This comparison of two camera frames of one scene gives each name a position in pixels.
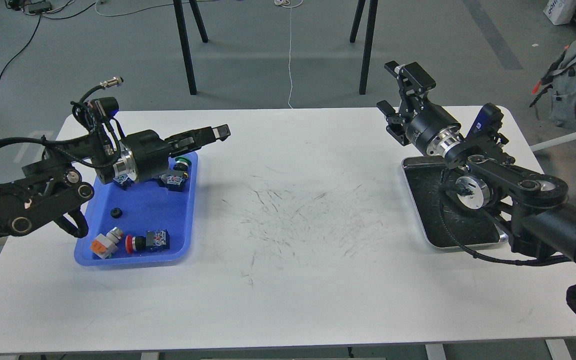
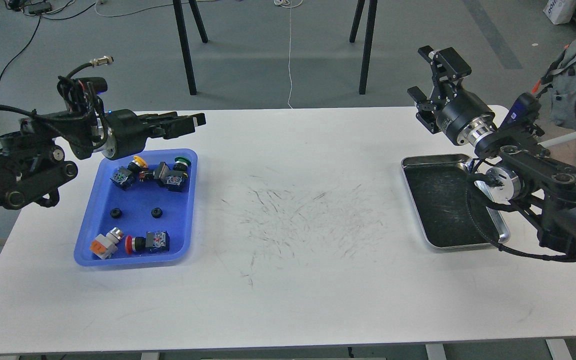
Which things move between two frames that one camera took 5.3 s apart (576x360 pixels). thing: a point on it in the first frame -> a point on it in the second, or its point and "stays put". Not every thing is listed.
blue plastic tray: (143, 225) stays put
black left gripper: (145, 155) -> (127, 134)
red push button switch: (154, 241) stays put
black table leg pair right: (368, 40) stays put
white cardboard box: (561, 12) stays put
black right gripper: (432, 126) -> (465, 117)
